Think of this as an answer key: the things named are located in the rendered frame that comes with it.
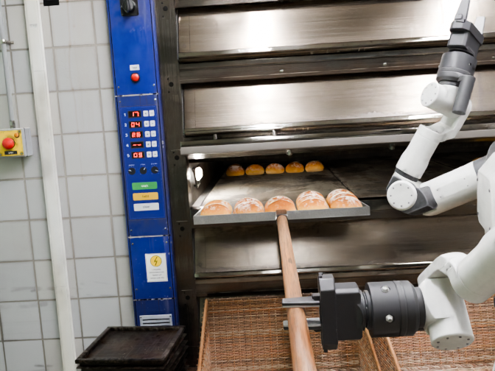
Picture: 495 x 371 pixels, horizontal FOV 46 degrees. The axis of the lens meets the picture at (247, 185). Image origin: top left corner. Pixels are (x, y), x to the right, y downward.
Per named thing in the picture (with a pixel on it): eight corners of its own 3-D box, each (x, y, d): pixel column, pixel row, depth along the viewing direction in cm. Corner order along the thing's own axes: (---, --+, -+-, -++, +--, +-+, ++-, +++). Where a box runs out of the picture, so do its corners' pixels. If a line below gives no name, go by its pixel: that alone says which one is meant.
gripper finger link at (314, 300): (281, 302, 98) (319, 300, 97) (282, 308, 94) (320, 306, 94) (281, 293, 97) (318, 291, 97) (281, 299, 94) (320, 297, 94)
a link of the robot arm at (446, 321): (404, 334, 88) (481, 330, 88) (392, 270, 95) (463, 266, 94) (394, 361, 97) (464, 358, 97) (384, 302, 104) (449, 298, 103)
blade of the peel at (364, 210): (370, 215, 182) (370, 206, 182) (193, 224, 184) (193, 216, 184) (353, 196, 218) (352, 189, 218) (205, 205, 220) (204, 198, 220)
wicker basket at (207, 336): (208, 369, 218) (202, 297, 215) (360, 361, 217) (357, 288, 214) (195, 443, 170) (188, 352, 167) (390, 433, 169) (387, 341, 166)
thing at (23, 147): (6, 156, 213) (3, 129, 212) (33, 154, 213) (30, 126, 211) (-3, 158, 206) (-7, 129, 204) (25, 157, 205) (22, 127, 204)
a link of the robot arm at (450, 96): (456, 80, 157) (444, 121, 157) (426, 65, 153) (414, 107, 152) (488, 76, 147) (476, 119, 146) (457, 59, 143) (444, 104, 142)
